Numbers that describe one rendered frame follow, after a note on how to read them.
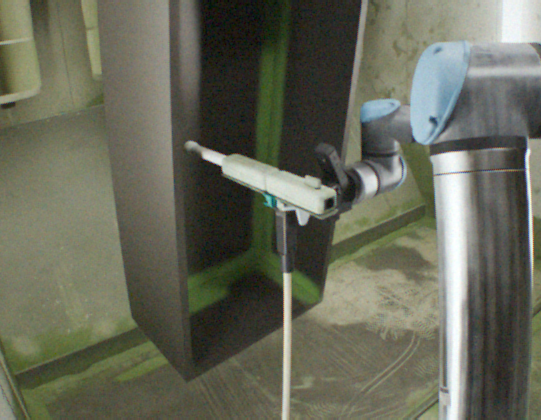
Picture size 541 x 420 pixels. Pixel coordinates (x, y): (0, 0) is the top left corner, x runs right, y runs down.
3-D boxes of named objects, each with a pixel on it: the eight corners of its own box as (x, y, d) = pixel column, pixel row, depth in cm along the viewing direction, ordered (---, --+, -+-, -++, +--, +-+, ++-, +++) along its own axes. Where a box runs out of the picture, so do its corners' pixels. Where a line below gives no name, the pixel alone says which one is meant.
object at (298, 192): (336, 288, 94) (339, 180, 85) (319, 298, 91) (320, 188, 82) (204, 213, 129) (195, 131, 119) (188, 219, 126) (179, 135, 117)
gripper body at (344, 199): (321, 228, 99) (359, 212, 106) (323, 189, 96) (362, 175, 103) (296, 215, 105) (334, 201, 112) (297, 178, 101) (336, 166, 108)
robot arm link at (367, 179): (378, 168, 104) (346, 157, 111) (364, 173, 102) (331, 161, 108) (375, 205, 108) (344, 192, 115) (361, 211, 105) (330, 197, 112)
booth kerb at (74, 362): (24, 396, 191) (14, 374, 186) (23, 393, 193) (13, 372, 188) (424, 220, 329) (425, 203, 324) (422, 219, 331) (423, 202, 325)
